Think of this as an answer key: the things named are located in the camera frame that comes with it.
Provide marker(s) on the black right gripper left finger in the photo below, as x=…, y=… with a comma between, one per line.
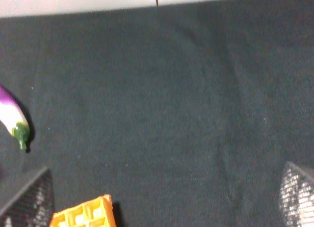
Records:
x=27, y=199

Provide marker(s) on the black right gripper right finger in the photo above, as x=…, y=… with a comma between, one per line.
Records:
x=296, y=196

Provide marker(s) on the orange toy waffle slice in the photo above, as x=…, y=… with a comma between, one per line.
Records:
x=93, y=213

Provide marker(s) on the purple toy eggplant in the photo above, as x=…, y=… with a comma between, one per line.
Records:
x=13, y=118

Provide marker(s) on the black table cloth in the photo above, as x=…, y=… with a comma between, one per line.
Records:
x=184, y=114

